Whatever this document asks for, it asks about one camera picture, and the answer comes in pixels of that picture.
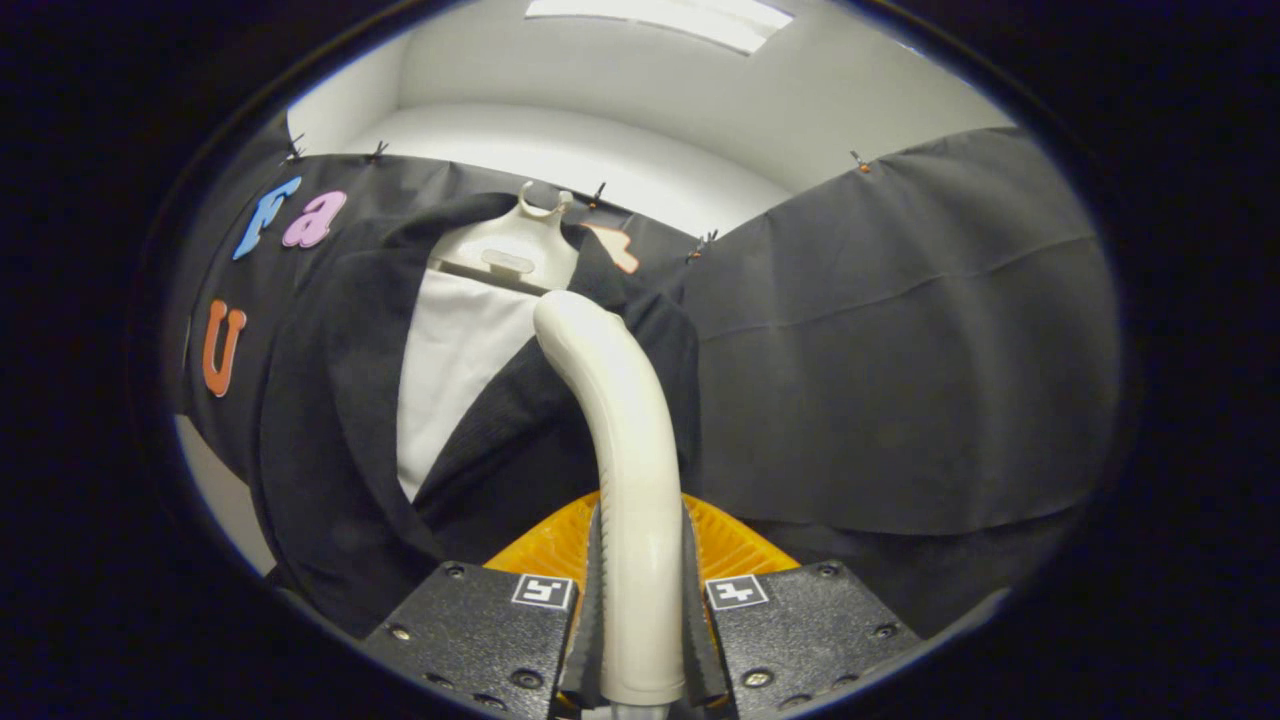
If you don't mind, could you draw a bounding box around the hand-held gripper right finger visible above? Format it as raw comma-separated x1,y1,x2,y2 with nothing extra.
683,490,926,720

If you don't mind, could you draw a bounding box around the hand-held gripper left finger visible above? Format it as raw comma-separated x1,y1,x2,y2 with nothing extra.
362,490,606,720

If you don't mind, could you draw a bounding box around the black suit jacket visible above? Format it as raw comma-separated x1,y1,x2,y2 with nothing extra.
248,192,702,641

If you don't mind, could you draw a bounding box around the white garment steamer head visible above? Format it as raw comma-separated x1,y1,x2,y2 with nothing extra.
533,290,688,708

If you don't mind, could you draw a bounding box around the white mannequin torso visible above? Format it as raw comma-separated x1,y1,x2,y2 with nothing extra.
397,182,582,504

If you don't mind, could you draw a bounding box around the grey cabinet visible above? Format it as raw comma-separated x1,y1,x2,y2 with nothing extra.
174,414,278,580

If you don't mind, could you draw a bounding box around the black backdrop cloth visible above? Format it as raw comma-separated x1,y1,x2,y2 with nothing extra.
165,125,1123,641

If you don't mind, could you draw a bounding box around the ceiling light panel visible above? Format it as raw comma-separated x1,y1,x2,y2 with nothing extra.
524,0,797,57

